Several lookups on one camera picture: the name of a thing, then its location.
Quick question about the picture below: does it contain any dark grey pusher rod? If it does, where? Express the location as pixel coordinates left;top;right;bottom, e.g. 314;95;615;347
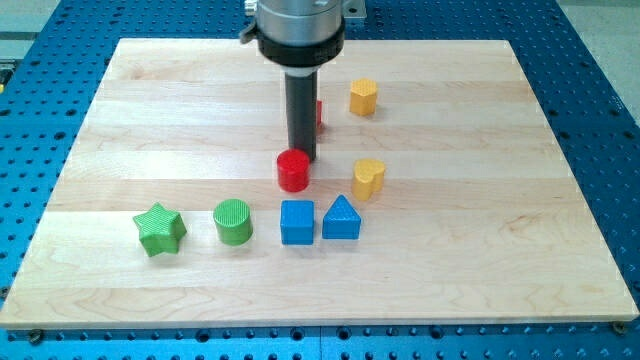
285;71;317;162

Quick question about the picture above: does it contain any red star block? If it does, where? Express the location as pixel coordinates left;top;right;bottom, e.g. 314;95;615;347
316;100;323;134

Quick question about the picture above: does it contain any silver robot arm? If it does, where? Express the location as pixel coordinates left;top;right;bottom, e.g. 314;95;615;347
239;0;364;160

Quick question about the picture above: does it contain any light wooden board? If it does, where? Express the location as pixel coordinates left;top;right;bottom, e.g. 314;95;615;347
1;38;638;329

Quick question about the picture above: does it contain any green star block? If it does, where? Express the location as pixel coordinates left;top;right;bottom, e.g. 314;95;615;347
133;203;187;257

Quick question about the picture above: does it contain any yellow hexagon block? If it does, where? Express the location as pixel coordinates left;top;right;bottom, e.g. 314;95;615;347
349;78;378;116

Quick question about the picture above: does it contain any red cylinder block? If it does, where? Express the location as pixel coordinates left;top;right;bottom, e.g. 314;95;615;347
276;149;310;192

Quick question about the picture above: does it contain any yellow heart block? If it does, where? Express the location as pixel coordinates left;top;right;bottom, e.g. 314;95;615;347
352;158;386;201

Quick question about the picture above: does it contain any blue cube block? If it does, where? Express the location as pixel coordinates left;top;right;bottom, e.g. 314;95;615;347
280;200;315;245

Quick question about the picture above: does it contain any blue triangle block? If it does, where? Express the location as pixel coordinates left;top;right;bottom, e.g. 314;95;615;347
322;195;362;240

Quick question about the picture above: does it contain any green cylinder block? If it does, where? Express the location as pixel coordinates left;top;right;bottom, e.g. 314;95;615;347
213;198;253;246

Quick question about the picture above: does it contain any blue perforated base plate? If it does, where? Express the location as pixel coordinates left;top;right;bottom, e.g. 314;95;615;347
1;0;639;359

